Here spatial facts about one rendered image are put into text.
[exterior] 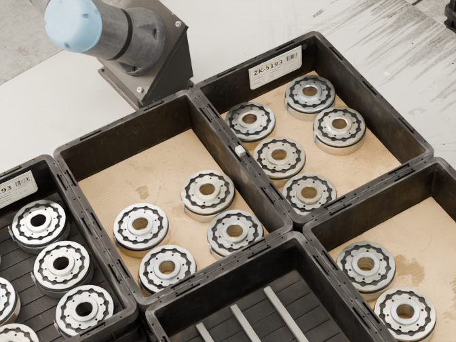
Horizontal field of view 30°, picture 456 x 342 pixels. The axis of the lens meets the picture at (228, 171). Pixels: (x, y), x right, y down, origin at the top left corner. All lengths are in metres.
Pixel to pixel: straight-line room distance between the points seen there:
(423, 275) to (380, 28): 0.79
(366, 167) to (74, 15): 0.66
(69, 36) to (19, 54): 1.51
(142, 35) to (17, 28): 1.57
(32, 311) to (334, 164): 0.63
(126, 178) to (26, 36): 1.71
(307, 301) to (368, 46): 0.79
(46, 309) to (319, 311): 0.48
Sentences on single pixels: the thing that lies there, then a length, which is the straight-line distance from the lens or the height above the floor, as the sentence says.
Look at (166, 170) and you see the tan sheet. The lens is 1.69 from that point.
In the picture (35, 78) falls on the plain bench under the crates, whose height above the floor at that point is 0.70.
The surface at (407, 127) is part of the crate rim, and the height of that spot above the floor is 0.92.
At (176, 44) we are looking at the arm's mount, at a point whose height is 0.87.
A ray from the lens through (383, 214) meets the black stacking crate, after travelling 1.58.
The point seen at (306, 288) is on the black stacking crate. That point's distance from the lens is 1.52.
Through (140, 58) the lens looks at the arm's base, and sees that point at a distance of 1.87.
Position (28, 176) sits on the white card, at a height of 0.91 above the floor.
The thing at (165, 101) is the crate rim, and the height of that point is 0.93.
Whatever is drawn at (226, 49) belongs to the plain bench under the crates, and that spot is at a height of 0.70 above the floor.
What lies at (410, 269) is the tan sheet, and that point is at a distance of 1.54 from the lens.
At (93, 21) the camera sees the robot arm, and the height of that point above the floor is 1.00.
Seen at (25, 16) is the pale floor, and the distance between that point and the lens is 3.43.
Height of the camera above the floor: 2.13
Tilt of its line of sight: 51 degrees down
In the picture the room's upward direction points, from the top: 7 degrees counter-clockwise
